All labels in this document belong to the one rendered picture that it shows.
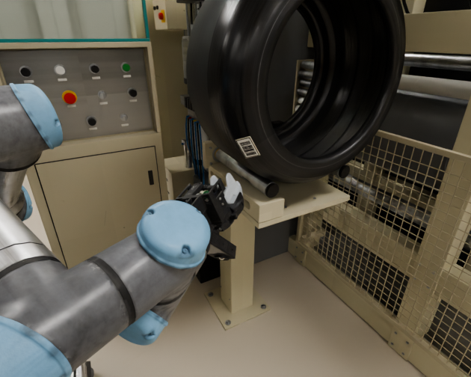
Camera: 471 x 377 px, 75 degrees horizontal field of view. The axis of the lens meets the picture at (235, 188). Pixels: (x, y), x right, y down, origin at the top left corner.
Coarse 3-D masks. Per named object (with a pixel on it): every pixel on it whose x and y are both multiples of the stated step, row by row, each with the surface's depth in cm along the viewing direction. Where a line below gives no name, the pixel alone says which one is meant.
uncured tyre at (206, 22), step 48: (240, 0) 62; (288, 0) 61; (336, 0) 93; (384, 0) 72; (192, 48) 76; (240, 48) 62; (336, 48) 104; (384, 48) 91; (192, 96) 82; (240, 96) 66; (336, 96) 110; (384, 96) 87; (288, 144) 111; (336, 144) 102
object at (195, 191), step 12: (192, 192) 53; (204, 192) 52; (216, 192) 53; (192, 204) 48; (204, 204) 51; (216, 204) 51; (204, 216) 51; (216, 216) 52; (228, 216) 54; (216, 228) 53
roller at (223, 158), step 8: (216, 152) 111; (224, 160) 105; (232, 160) 102; (232, 168) 101; (240, 168) 97; (240, 176) 97; (248, 176) 92; (256, 176) 90; (256, 184) 89; (264, 184) 86; (272, 184) 85; (264, 192) 86; (272, 192) 86
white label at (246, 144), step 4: (248, 136) 71; (236, 140) 72; (240, 140) 72; (244, 140) 72; (248, 140) 71; (252, 140) 71; (240, 144) 73; (244, 144) 73; (248, 144) 72; (252, 144) 72; (240, 148) 74; (244, 148) 74; (248, 148) 73; (252, 148) 73; (256, 148) 73; (244, 152) 75; (248, 152) 74; (252, 152) 74; (256, 152) 74; (248, 156) 75; (252, 156) 75
